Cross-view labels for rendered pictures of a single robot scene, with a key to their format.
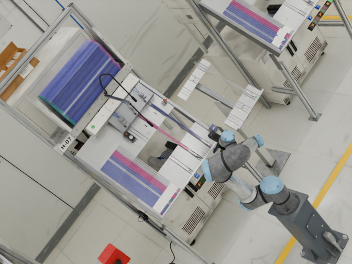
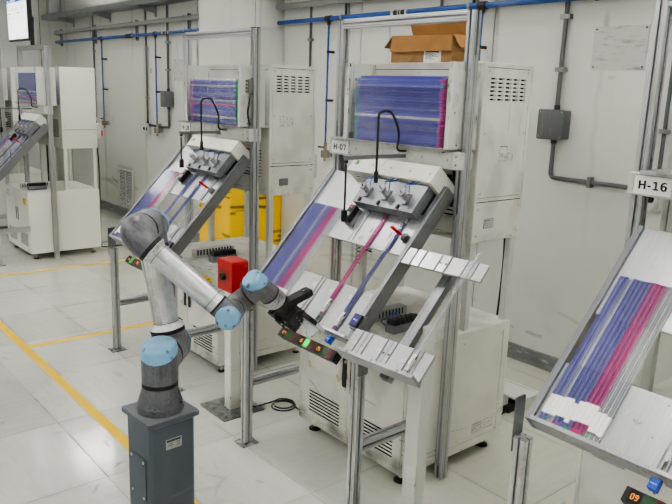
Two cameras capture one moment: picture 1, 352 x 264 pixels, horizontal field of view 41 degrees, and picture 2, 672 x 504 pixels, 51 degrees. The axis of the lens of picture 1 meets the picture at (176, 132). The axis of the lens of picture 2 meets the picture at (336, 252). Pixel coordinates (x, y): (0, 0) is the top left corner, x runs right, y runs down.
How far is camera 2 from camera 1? 2.98 m
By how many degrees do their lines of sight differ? 63
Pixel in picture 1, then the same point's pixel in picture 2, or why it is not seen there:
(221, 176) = not seen: hidden behind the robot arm
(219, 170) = not seen: hidden behind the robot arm
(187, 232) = (310, 403)
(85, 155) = (334, 180)
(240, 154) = (128, 229)
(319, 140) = not seen: outside the picture
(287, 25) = (614, 427)
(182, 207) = (327, 372)
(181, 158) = (320, 294)
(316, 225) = (139, 479)
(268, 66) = (597, 471)
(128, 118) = (371, 198)
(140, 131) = (362, 226)
